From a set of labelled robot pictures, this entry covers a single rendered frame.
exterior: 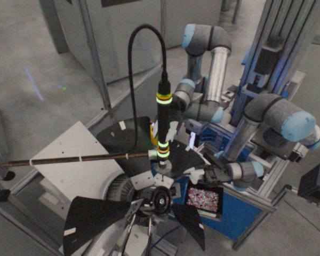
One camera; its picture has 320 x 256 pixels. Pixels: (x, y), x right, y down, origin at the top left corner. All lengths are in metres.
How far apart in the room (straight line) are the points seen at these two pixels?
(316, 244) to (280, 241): 0.31
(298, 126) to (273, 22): 0.68
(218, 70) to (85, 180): 0.78
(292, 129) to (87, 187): 0.85
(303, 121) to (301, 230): 1.71
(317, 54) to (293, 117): 1.54
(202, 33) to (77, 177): 0.87
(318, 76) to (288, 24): 1.20
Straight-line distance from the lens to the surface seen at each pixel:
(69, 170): 0.97
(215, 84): 0.99
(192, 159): 1.05
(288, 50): 1.37
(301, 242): 2.42
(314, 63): 2.41
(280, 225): 2.40
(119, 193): 0.95
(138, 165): 0.85
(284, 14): 1.34
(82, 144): 0.99
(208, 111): 0.93
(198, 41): 1.10
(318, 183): 1.11
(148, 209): 0.85
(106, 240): 0.94
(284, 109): 0.89
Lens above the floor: 2.01
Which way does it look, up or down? 46 degrees down
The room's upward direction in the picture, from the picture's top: straight up
